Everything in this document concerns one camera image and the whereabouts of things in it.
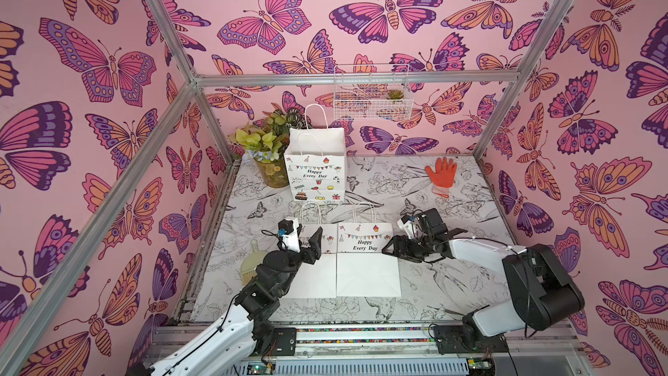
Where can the white wire wall basket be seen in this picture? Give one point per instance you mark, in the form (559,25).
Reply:
(363,96)

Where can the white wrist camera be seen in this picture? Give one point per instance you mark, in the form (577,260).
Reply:
(423,224)
(288,235)

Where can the red rubber glove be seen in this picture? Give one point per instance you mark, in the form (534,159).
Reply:
(442,176)

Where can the small plant in basket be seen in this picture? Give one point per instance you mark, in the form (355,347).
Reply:
(395,94)

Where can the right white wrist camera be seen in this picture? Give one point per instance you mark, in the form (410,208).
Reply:
(423,224)

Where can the potted green leafy plant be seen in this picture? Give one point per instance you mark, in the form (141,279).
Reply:
(266,141)

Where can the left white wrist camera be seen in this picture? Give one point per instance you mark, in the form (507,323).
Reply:
(288,235)

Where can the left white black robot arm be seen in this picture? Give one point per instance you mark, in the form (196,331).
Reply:
(245,328)

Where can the white paper gift bag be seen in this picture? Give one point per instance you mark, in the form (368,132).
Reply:
(318,281)

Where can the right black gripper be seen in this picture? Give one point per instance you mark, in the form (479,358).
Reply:
(417,243)

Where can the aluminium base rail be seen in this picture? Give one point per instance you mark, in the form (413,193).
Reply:
(403,349)

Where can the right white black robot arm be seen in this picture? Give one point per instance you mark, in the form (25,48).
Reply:
(542,292)

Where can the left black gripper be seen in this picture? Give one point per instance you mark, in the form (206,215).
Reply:
(312,251)

